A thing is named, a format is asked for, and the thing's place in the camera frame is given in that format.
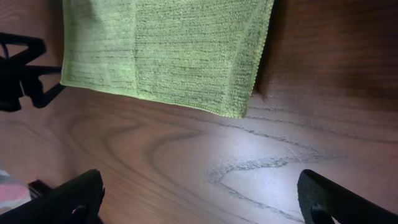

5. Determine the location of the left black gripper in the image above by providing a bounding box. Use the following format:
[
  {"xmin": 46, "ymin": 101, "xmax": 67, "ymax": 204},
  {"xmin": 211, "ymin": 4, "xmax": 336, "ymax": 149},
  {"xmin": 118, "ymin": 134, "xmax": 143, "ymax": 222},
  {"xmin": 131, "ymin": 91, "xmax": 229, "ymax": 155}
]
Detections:
[{"xmin": 0, "ymin": 32, "xmax": 67, "ymax": 113}]

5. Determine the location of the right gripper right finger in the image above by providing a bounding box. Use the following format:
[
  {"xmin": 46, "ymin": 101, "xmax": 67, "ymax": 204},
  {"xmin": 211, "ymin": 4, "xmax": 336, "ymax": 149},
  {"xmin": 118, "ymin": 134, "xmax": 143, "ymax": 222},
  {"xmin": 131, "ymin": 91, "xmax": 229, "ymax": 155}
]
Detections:
[{"xmin": 297, "ymin": 169, "xmax": 397, "ymax": 224}]

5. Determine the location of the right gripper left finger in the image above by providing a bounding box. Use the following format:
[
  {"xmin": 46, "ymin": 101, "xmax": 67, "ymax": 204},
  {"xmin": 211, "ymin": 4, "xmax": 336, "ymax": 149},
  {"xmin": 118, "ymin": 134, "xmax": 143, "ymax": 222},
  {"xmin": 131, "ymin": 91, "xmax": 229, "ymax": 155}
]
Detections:
[{"xmin": 1, "ymin": 169, "xmax": 105, "ymax": 224}]

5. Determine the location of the green cloth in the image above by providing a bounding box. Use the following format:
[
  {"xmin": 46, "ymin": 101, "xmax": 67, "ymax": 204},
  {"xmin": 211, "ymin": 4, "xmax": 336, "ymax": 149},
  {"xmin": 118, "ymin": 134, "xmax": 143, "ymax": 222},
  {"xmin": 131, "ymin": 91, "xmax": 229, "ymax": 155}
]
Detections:
[{"xmin": 61, "ymin": 0, "xmax": 274, "ymax": 118}]

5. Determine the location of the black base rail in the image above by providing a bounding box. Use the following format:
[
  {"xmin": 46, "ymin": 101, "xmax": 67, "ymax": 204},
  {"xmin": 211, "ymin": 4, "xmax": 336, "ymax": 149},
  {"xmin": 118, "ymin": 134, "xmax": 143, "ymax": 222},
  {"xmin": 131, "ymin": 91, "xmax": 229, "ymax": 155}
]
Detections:
[{"xmin": 28, "ymin": 180, "xmax": 53, "ymax": 199}]

